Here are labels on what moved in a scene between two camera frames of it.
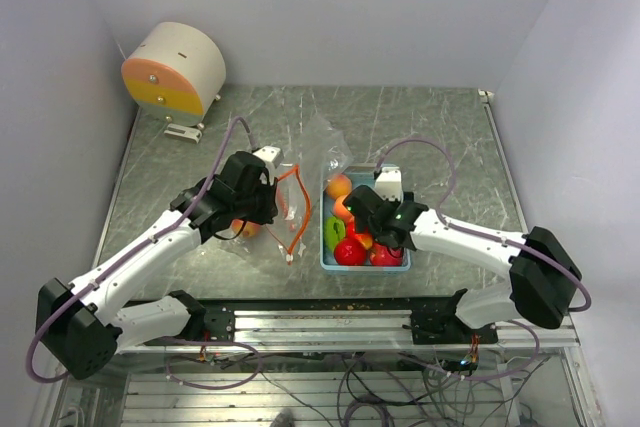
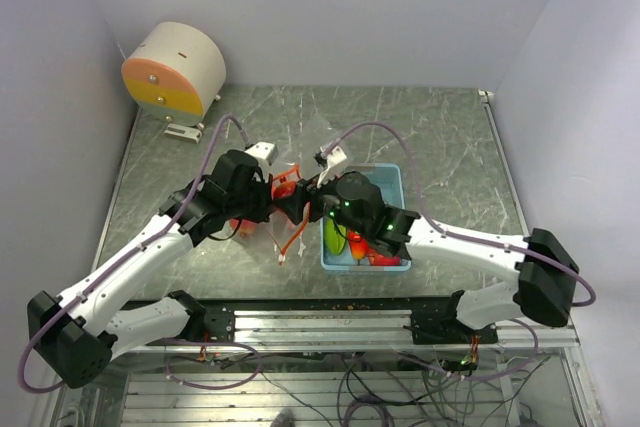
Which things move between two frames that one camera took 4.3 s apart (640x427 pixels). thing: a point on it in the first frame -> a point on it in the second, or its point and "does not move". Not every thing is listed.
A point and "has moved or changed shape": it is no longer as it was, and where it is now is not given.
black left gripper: x=270 y=209 does not move
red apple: x=250 y=229 does not move
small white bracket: x=183 y=132 does not move
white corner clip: x=485 y=97 does not move
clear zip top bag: x=313 y=153 has moved or changed shape
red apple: x=366 y=239 -> x=285 y=190
